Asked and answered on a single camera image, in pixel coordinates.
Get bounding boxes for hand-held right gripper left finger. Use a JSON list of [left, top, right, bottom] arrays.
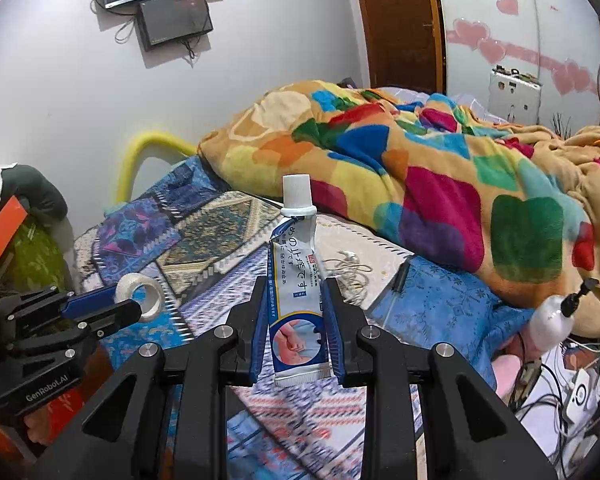
[[27, 276, 271, 480]]

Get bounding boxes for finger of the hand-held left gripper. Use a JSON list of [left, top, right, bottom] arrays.
[[60, 286, 121, 320], [86, 299, 144, 335]]

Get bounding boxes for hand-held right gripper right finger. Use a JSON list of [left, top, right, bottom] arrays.
[[320, 276, 561, 480]]

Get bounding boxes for white tape roll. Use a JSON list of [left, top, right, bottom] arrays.
[[116, 274, 164, 324]]

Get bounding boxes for white blue ointment tube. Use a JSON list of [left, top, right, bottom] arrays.
[[266, 174, 331, 387]]

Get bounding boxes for white wired earphones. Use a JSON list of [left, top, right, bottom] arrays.
[[324, 251, 382, 307]]

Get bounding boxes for bed with blue sheet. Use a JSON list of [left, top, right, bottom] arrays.
[[72, 155, 431, 480]]

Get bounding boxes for orange box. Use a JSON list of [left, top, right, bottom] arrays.
[[0, 195, 31, 277]]

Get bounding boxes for blue floral cloth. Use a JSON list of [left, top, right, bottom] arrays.
[[367, 255, 537, 392]]

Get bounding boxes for dark grey cushion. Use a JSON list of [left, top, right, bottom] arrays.
[[0, 162, 70, 222]]

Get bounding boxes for yellow foam tube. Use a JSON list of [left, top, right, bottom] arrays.
[[115, 131, 199, 207]]

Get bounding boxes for pink plush item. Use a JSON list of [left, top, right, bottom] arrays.
[[494, 335, 542, 402]]

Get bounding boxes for colourful patchwork blanket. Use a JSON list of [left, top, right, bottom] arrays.
[[197, 79, 600, 339]]

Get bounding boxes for white spray bottle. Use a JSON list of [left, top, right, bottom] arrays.
[[527, 277, 600, 349]]

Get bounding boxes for white charger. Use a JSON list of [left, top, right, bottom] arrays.
[[561, 369, 594, 424]]

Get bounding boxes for black box under television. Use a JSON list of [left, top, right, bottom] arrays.
[[137, 0, 214, 52]]

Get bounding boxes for white box with switches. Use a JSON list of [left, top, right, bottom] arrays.
[[489, 66, 544, 126]]

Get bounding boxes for brown wooden door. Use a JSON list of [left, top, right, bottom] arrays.
[[351, 0, 448, 95]]

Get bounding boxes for row of pink heart stickers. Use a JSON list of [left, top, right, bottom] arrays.
[[445, 0, 599, 97]]

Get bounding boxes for tangle of cables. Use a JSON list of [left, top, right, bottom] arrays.
[[510, 335, 600, 480]]

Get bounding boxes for hanging black cable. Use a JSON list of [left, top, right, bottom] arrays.
[[181, 35, 202, 64]]

